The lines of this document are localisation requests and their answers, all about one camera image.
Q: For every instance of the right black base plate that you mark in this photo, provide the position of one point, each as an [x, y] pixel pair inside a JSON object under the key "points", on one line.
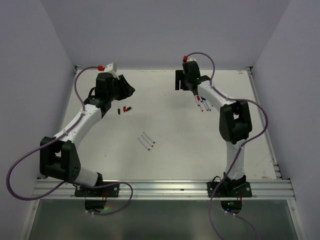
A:
{"points": [[224, 191]]}

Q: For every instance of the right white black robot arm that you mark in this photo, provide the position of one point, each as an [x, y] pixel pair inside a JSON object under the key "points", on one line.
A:
{"points": [[234, 126]]}

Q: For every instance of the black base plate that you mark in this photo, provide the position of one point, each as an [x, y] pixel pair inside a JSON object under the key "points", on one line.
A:
{"points": [[108, 189], [224, 191]]}

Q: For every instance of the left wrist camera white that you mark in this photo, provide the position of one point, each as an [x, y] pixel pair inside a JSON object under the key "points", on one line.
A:
{"points": [[112, 69]]}

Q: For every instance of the blue tipped pen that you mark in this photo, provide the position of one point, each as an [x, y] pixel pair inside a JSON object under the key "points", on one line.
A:
{"points": [[209, 107]]}

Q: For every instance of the red cap pen middle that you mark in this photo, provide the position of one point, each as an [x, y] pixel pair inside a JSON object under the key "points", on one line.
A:
{"points": [[198, 102]]}

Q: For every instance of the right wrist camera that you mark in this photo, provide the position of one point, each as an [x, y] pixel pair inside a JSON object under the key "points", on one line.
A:
{"points": [[191, 60]]}

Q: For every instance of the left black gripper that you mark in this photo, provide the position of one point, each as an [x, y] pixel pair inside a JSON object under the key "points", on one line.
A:
{"points": [[127, 90]]}

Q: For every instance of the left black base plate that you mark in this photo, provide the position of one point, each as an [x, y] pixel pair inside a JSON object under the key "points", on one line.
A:
{"points": [[108, 189]]}

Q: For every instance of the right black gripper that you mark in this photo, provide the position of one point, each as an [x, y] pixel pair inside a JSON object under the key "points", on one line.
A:
{"points": [[179, 75]]}

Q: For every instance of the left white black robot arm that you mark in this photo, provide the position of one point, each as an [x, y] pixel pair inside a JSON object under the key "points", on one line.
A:
{"points": [[59, 157]]}

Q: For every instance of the aluminium mounting rail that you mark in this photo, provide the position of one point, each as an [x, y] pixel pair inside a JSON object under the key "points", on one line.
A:
{"points": [[182, 190]]}

